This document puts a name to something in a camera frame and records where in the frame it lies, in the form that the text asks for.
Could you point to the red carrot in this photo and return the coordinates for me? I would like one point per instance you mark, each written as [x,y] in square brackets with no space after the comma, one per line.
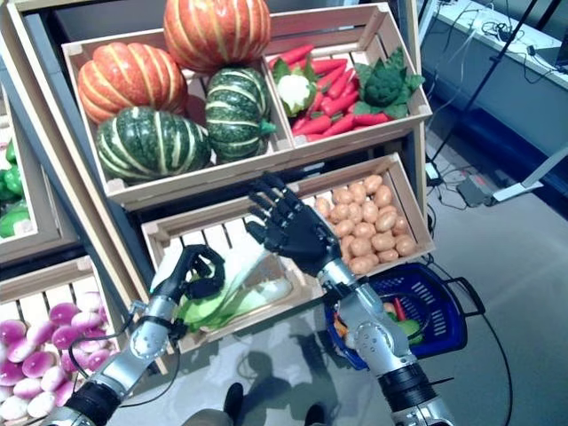
[399,308]
[310,126]
[293,55]
[329,66]
[372,120]
[339,125]

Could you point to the green bell pepper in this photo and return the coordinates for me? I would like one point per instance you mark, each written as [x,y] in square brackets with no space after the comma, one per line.
[11,184]
[11,153]
[13,219]

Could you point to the white power adapter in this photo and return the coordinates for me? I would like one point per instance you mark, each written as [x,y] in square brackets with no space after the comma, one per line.
[433,173]

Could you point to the wide green striped pumpkin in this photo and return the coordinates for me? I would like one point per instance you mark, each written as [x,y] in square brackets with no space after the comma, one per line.
[151,144]

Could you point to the long white desk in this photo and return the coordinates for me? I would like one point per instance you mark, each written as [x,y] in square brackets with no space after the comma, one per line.
[510,89]

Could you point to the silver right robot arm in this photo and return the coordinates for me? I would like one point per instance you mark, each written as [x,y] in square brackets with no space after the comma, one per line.
[381,337]

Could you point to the green broccoli with leaves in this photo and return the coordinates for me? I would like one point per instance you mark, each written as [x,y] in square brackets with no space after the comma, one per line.
[384,84]

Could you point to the wooden display shelf frame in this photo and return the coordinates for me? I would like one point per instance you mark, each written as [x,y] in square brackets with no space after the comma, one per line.
[102,248]

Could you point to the wooden pumpkin crate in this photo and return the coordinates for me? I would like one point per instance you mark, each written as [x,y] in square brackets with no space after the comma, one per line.
[177,177]

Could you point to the purple white turnip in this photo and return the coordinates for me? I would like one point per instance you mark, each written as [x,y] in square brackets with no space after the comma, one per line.
[12,333]
[64,314]
[66,338]
[87,321]
[89,302]
[100,344]
[41,332]

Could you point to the wooden green pepper crate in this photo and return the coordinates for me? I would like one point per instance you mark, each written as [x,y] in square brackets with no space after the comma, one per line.
[49,213]

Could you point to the white cauliflower with leaves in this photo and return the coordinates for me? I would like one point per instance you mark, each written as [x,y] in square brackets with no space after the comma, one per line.
[295,89]

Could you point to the wooden potato crate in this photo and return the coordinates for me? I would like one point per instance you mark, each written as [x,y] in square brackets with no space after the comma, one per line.
[341,173]

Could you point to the black tripod pole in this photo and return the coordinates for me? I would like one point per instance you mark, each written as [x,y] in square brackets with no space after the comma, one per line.
[480,84]

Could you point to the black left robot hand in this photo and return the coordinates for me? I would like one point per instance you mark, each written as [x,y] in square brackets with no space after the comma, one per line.
[204,288]

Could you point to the brown potato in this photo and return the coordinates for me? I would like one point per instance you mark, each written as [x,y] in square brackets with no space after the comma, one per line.
[382,242]
[342,196]
[357,193]
[388,256]
[383,196]
[323,207]
[360,265]
[360,247]
[373,183]
[405,245]

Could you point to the wooden cabbage crate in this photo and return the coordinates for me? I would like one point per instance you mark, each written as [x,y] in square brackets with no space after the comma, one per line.
[266,321]

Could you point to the cucumber in basket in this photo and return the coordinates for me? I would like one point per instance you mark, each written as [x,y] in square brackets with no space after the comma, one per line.
[406,328]

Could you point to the blue plastic shopping basket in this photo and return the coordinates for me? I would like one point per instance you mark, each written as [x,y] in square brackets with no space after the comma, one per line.
[444,310]

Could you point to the white table leg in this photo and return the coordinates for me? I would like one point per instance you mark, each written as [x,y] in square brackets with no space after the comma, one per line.
[510,191]

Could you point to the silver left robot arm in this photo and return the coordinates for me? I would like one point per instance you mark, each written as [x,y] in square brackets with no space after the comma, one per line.
[146,333]

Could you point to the grey power strip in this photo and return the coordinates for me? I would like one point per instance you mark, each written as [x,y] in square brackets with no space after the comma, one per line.
[472,191]

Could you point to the pale orange round fruit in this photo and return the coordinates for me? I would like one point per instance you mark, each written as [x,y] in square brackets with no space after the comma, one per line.
[389,307]

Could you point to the tall green striped pumpkin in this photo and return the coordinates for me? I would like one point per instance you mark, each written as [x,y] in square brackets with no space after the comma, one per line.
[237,111]

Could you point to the white metal post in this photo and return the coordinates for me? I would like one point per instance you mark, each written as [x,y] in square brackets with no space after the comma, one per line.
[426,18]

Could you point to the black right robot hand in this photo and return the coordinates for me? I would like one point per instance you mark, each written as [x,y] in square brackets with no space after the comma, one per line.
[302,235]

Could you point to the small orange vegetable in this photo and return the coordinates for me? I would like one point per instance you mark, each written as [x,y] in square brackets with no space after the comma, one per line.
[341,326]

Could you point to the orange striped pumpkin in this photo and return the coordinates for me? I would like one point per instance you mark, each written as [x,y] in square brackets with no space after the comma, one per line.
[217,31]
[128,80]

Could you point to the wooden carrot crate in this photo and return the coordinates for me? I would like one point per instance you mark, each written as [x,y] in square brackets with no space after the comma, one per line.
[355,136]

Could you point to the wooden turnip crate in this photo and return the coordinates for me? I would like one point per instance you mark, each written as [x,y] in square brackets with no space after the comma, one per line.
[44,277]

